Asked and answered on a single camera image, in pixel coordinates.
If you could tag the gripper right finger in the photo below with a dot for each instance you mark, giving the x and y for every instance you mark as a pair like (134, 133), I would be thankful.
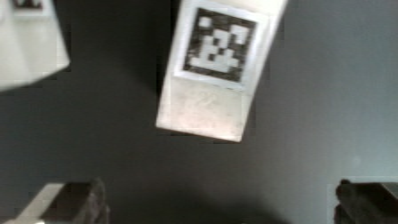
(369, 203)

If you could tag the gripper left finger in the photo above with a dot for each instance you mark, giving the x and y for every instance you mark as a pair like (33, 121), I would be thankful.
(70, 203)

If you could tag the white leg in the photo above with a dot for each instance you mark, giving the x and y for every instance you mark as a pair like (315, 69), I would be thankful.
(221, 46)
(33, 46)

